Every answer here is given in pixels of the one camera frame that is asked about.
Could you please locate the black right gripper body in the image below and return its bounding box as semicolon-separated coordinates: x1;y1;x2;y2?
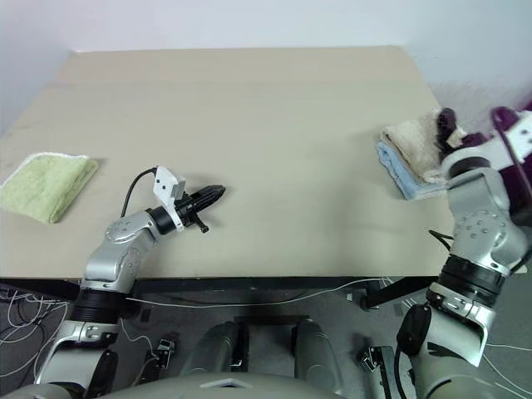
458;131;498;151

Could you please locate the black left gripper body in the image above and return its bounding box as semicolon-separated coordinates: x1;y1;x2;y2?
176;189;210;235

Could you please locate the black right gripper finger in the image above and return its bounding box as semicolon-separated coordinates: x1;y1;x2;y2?
435;135;461;159
434;106;460;139

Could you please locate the beige fluffy towel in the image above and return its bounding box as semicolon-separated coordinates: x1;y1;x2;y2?
380;106;467;186

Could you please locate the light blue folded towel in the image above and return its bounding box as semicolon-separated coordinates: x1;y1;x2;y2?
375;140;452;202

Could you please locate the green folded towel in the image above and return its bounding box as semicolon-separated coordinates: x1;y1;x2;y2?
0;152;100;226

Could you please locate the grey rounded robot leg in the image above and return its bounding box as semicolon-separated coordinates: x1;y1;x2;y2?
292;318;347;386
181;320;241;377

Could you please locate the metal floor clamp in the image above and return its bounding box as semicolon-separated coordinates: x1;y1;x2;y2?
357;345;395;374
154;337;177;370

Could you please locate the grey robot torso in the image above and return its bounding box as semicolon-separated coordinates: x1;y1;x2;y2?
0;371;421;399

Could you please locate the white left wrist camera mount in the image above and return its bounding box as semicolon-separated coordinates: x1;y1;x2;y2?
152;165;187;232

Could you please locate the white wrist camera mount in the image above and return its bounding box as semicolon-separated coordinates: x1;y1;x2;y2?
152;165;187;232
441;119;532;167

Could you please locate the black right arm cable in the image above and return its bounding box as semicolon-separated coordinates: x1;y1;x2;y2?
491;105;532;228

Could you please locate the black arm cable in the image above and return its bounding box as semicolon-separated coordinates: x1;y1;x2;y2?
120;167;159;219
491;105;532;228

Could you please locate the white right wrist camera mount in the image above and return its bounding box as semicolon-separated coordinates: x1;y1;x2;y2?
441;119;532;167

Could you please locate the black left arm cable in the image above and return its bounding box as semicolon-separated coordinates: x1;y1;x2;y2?
120;167;159;219

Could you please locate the black table frame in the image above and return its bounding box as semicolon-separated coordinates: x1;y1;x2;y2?
0;273;442;311

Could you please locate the long thin white cable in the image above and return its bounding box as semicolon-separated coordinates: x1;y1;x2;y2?
124;276;394;309

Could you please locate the tangled thin white cable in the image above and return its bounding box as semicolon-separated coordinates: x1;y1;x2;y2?
0;286;74;347

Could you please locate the thin white floor cable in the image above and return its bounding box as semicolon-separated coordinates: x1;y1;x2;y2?
484;340;532;392

